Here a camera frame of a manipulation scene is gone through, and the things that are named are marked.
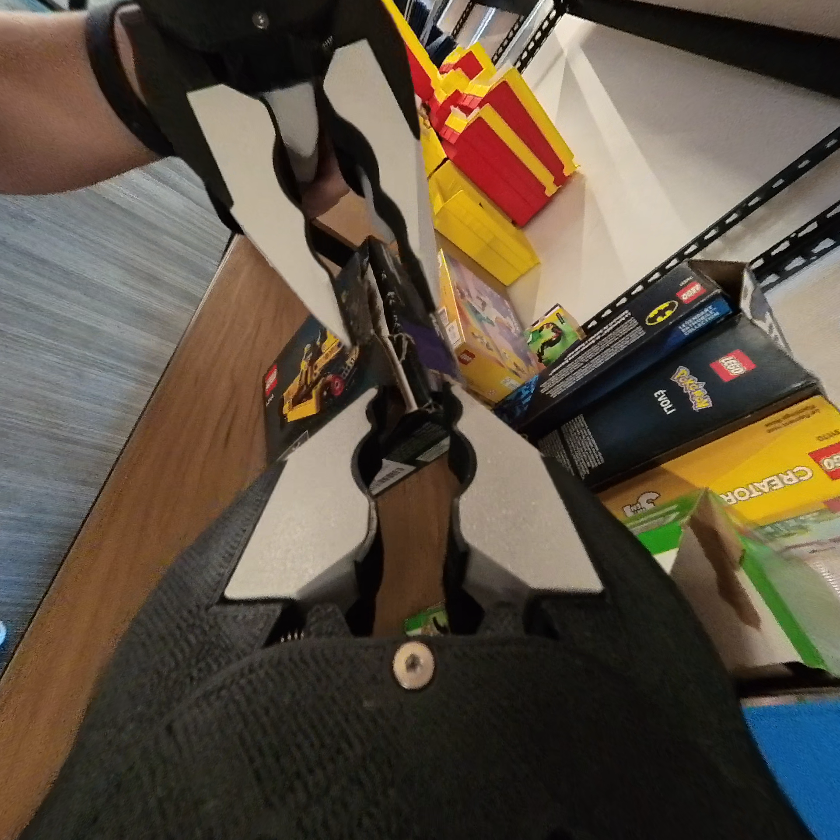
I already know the yellow plastic bin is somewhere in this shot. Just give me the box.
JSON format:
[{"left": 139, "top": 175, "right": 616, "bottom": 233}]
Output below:
[{"left": 427, "top": 161, "right": 541, "bottom": 286}]

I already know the black toy box yellow logo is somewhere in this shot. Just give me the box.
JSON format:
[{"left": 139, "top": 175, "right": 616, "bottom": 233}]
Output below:
[{"left": 538, "top": 315, "right": 821, "bottom": 490}]

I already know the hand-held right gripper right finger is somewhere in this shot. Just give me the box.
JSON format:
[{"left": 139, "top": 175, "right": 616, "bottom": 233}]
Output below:
[{"left": 446, "top": 384, "right": 605, "bottom": 605}]

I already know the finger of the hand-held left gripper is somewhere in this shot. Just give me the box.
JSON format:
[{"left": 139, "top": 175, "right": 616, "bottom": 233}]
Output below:
[
  {"left": 320, "top": 38, "right": 442, "bottom": 317},
  {"left": 185, "top": 82, "right": 361, "bottom": 350}
]

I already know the purple green toy box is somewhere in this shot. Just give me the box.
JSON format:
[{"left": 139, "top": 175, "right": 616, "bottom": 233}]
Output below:
[{"left": 523, "top": 304, "right": 586, "bottom": 368}]

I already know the orange toy box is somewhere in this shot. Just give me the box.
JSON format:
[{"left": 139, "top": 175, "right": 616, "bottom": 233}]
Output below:
[{"left": 436, "top": 249, "right": 546, "bottom": 406}]

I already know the small black yellow toy box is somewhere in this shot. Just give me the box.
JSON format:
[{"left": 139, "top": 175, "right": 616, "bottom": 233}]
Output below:
[{"left": 262, "top": 236, "right": 475, "bottom": 500}]

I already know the green toy box white edge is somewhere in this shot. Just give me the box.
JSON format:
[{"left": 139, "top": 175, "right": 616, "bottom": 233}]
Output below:
[{"left": 623, "top": 489, "right": 840, "bottom": 673}]

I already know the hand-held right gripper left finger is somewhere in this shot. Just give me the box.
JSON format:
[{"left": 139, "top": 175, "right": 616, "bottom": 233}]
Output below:
[{"left": 223, "top": 386, "right": 385, "bottom": 601}]

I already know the black bat logo toy box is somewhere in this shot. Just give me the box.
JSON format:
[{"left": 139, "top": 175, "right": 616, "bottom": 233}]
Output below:
[{"left": 495, "top": 259, "right": 791, "bottom": 442}]

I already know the person's left hand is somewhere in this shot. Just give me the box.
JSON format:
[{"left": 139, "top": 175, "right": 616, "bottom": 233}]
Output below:
[{"left": 298, "top": 154, "right": 353, "bottom": 219}]

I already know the blue toy box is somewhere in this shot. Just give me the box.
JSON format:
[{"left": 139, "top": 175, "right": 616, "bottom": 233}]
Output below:
[{"left": 742, "top": 696, "right": 840, "bottom": 840}]

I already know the wooden desk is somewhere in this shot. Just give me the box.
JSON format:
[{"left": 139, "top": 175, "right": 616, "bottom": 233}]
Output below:
[{"left": 0, "top": 233, "right": 473, "bottom": 840}]

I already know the black wrist strap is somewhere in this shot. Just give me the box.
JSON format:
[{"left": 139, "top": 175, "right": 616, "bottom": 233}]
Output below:
[{"left": 85, "top": 2, "right": 177, "bottom": 158}]

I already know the black metal rack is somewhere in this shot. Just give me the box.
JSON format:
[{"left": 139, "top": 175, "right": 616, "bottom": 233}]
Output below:
[{"left": 486, "top": 0, "right": 840, "bottom": 329}]

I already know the person's left forearm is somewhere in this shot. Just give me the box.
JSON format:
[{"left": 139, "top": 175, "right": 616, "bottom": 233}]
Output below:
[{"left": 0, "top": 10, "right": 173, "bottom": 196}]

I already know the yellow flamingo toy box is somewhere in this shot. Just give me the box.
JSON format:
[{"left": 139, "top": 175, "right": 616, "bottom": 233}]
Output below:
[{"left": 600, "top": 394, "right": 840, "bottom": 534}]

